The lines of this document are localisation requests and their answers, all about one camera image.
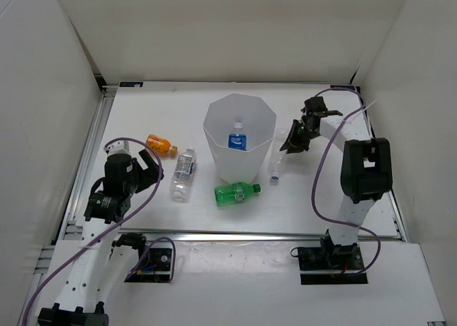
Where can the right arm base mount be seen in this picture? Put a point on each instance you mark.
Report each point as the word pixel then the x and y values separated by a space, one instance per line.
pixel 316 269

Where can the blue label Pocari bottle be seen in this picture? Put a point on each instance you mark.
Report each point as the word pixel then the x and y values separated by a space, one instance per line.
pixel 237 138

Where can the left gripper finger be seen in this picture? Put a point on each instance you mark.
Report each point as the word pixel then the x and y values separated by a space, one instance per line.
pixel 156 172
pixel 148 160

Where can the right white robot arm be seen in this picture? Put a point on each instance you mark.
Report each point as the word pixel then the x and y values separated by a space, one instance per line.
pixel 366 173

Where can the clear plastic bottle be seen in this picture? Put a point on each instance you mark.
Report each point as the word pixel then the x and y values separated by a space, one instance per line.
pixel 278 157

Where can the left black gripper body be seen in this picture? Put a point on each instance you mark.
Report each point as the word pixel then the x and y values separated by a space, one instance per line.
pixel 141 179

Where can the left aluminium frame rail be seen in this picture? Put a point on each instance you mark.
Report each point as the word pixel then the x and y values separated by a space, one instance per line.
pixel 105 126

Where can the orange plastic bottle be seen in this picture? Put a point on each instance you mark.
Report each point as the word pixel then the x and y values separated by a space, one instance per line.
pixel 161 146

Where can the white octagonal plastic bin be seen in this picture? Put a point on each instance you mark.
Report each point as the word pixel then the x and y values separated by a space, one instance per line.
pixel 259 122

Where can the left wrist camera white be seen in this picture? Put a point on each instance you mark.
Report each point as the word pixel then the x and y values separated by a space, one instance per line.
pixel 117 147

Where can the green plastic bottle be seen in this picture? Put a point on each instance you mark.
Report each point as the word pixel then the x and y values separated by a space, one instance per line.
pixel 235 193

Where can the aluminium front rail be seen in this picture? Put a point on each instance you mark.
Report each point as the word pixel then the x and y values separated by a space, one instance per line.
pixel 196 236

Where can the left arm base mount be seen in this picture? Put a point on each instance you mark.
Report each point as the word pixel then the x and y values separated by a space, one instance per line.
pixel 156 262

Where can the clear bottle white label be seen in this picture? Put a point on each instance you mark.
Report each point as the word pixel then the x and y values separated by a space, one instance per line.
pixel 183 176

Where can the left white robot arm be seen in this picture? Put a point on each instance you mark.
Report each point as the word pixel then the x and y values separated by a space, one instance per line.
pixel 79 302

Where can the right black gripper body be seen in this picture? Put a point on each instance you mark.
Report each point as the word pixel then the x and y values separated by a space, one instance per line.
pixel 312 134

